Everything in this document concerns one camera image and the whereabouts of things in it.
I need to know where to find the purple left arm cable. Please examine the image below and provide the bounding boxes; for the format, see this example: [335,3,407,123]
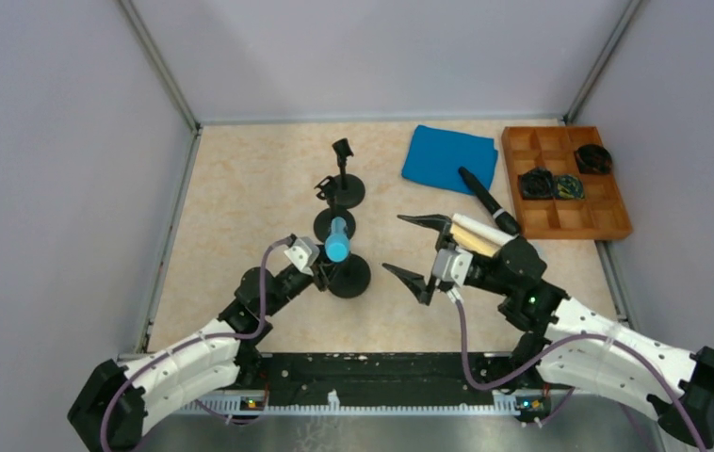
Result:
[99,237,296,452]

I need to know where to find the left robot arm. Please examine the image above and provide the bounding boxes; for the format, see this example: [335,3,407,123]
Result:
[67,260,340,451]

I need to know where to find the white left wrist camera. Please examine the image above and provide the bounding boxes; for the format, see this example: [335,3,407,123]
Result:
[284,236,320,276]

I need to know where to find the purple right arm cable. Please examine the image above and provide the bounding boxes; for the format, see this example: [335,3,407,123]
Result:
[450,293,707,452]

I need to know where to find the yellow black coiled cable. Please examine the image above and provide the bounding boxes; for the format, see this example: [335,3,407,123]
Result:
[554,173,586,201]

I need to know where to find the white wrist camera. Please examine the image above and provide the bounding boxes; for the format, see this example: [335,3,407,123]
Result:
[284,236,320,276]
[430,247,474,304]

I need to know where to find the blue folded cloth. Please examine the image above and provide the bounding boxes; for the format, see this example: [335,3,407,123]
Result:
[400,125,498,194]

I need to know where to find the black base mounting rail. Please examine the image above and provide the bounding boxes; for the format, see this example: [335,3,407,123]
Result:
[215,352,544,411]

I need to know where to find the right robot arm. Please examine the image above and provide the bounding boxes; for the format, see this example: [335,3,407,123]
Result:
[389,214,714,451]

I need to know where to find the black toy microphone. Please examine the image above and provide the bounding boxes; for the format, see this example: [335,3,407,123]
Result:
[458,167,522,236]

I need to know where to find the white toy microphone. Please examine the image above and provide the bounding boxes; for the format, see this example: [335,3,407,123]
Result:
[451,214,516,247]

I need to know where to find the black mic stand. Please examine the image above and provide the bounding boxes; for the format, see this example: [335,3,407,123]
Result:
[332,137,365,209]
[328,254,371,299]
[313,175,356,242]

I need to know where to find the yellow toy microphone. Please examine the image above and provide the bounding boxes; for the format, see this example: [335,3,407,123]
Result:
[449,223,500,257]

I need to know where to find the blue toy microphone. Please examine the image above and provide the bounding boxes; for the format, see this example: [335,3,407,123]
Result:
[324,217,350,263]

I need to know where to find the wooden compartment tray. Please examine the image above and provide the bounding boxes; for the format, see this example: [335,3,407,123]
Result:
[501,126,633,240]

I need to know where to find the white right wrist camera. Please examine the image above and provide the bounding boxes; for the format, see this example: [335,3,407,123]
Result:
[430,247,474,304]

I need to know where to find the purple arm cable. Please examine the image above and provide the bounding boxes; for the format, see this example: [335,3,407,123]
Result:
[450,293,707,452]
[99,237,296,452]

